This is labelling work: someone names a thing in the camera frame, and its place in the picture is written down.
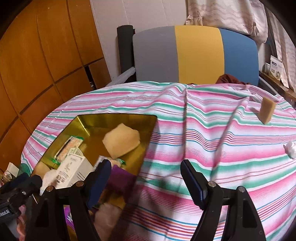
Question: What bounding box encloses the pink green striped bedsheet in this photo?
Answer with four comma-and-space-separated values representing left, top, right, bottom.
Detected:
20, 81, 296, 241

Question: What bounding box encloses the wooden wardrobe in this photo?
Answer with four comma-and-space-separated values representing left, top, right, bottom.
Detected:
1, 1, 111, 171

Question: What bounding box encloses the purple snack packet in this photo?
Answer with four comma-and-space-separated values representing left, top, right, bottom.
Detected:
64, 205, 75, 230
107, 166, 137, 196

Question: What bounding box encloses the white blue product box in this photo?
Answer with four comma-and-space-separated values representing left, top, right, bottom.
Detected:
268, 55, 283, 81

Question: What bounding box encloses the wooden desk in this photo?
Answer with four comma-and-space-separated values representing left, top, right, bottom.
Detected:
259, 71, 295, 102

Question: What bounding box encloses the grey yellow blue chair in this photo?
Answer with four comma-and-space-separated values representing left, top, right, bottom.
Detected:
116, 24, 260, 86

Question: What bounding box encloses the white plastic wad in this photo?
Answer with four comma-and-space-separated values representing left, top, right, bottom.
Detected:
283, 141, 296, 159

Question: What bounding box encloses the gold tray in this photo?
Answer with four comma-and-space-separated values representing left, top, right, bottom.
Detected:
40, 113, 157, 176

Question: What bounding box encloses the yellow sponge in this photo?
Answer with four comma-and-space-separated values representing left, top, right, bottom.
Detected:
102, 123, 140, 159
258, 97, 276, 125

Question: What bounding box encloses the green cracker pack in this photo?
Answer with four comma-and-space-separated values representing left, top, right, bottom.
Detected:
52, 136, 84, 165

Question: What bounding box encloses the upright yellow sponge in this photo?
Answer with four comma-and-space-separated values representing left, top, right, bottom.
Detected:
258, 97, 276, 125

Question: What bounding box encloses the beige printed cardboard box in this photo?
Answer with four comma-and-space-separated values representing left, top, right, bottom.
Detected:
49, 154, 93, 189

